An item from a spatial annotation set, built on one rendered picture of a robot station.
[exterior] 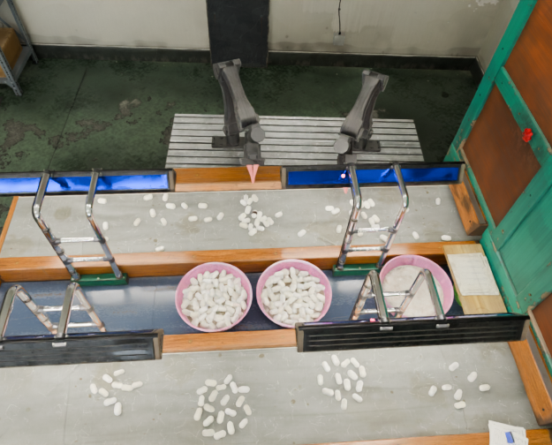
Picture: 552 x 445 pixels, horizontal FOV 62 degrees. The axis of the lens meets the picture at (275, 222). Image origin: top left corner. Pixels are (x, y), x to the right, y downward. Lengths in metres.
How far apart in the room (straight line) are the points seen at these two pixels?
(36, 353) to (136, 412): 0.39
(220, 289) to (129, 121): 2.00
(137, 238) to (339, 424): 0.98
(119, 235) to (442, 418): 1.29
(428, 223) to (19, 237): 1.59
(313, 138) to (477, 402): 1.32
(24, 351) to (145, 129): 2.26
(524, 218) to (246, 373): 1.03
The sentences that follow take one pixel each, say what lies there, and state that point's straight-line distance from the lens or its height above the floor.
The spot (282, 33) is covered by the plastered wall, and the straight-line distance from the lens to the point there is 3.72.
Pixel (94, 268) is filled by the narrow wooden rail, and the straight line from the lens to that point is 1.79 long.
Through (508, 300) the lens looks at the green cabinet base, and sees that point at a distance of 1.81.
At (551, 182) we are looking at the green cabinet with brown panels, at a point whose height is 1.22.
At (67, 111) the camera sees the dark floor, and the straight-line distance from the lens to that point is 3.64.
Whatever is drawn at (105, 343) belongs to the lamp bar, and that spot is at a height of 1.10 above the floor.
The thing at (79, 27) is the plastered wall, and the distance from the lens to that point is 3.96.
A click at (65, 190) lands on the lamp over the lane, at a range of 1.62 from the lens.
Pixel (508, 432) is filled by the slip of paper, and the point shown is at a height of 0.77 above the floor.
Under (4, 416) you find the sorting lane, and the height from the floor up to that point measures 0.74.
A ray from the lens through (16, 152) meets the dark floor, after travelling 3.47.
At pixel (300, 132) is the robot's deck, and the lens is 2.28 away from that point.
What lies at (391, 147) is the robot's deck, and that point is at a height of 0.66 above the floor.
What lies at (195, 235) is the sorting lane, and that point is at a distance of 1.80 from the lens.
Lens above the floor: 2.22
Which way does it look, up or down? 54 degrees down
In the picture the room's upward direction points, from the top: 4 degrees clockwise
